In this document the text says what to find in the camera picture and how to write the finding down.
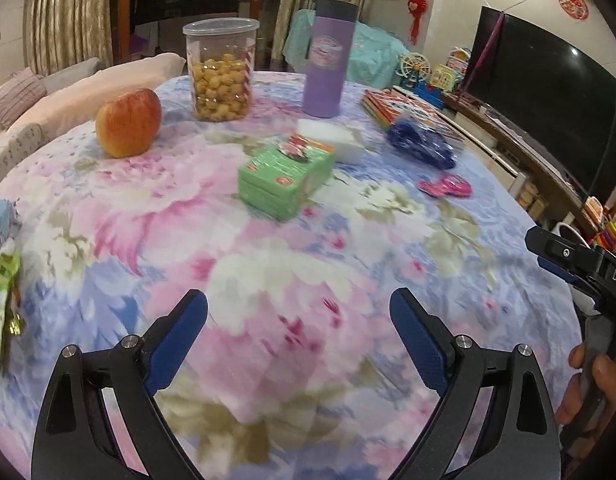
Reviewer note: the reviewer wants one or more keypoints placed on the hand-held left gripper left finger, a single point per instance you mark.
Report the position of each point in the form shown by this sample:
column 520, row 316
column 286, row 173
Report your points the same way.
column 180, row 340

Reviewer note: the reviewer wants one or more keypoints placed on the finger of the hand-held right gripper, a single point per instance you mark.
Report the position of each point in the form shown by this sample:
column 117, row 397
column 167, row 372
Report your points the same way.
column 590, row 302
column 563, row 250

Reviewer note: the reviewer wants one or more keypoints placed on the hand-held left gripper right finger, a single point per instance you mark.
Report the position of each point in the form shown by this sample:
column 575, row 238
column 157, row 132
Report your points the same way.
column 418, row 340

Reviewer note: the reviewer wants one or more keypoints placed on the pink plastic toy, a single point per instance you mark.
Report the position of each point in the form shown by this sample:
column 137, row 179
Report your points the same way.
column 445, row 186

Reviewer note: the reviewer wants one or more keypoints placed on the dark blue snack packet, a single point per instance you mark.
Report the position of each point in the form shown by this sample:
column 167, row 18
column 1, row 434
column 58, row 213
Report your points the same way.
column 423, row 142

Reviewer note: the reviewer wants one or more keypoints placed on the green paper box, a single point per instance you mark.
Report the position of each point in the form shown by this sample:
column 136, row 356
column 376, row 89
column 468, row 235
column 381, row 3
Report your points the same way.
column 285, row 175

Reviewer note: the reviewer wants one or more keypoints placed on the person's right hand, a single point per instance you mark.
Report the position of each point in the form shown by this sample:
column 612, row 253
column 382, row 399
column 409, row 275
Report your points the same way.
column 610, row 372

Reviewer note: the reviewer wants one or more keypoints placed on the white television cabinet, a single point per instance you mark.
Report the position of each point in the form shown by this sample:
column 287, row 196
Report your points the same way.
column 503, row 160

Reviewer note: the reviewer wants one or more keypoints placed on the floral tablecloth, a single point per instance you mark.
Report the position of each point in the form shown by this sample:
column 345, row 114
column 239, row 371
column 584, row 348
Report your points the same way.
column 288, row 285

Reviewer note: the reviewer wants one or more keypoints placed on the black flat television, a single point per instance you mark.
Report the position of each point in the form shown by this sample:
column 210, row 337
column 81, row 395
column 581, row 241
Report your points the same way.
column 548, row 105

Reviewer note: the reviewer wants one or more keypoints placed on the green snack packet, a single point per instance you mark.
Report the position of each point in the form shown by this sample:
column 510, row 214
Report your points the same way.
column 0, row 305

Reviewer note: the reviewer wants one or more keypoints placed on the blue toy train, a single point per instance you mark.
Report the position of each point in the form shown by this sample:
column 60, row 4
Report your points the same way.
column 430, row 94

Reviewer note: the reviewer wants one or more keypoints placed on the yellow green toy box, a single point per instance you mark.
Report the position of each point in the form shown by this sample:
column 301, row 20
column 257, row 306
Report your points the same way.
column 445, row 77

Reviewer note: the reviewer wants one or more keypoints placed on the light blue snack packet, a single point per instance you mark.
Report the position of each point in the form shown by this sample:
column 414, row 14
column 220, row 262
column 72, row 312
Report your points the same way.
column 0, row 225

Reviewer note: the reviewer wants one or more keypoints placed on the pink ribbon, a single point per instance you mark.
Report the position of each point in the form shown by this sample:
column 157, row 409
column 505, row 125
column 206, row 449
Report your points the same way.
column 480, row 50

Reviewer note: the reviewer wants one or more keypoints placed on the pink white toy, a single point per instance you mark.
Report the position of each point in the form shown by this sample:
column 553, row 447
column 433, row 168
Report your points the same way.
column 458, row 57

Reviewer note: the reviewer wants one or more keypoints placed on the red apple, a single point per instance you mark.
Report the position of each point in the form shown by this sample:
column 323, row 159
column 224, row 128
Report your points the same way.
column 128, row 122

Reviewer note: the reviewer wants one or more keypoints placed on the red cover picture book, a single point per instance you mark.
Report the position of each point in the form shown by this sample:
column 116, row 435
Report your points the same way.
column 390, row 101

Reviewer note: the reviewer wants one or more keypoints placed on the ferris wheel toy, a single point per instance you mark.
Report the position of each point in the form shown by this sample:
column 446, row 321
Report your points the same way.
column 415, row 67

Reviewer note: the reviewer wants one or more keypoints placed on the light grey sofa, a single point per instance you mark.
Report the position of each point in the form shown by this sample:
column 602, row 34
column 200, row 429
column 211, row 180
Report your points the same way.
column 18, row 145

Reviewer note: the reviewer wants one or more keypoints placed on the peach sofa blanket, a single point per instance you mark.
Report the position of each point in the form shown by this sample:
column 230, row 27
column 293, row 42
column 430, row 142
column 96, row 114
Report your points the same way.
column 113, row 85

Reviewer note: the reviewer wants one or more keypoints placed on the clear jar of snack balls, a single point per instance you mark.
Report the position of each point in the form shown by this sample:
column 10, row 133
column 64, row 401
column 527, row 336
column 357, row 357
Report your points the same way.
column 220, row 70

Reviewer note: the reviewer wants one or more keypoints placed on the teal covered chair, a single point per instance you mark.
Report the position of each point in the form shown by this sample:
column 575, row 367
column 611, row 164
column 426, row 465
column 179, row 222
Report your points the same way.
column 375, row 47

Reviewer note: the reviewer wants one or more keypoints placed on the pink striped pillow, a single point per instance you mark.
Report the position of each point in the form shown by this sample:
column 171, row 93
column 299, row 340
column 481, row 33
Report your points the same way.
column 15, row 95

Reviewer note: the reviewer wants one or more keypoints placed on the purple drink bottle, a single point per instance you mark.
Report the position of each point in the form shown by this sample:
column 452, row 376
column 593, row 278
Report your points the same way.
column 329, row 57

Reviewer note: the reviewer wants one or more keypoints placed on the round red wall decoration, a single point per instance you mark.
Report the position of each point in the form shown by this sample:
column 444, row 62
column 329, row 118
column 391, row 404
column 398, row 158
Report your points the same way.
column 573, row 2

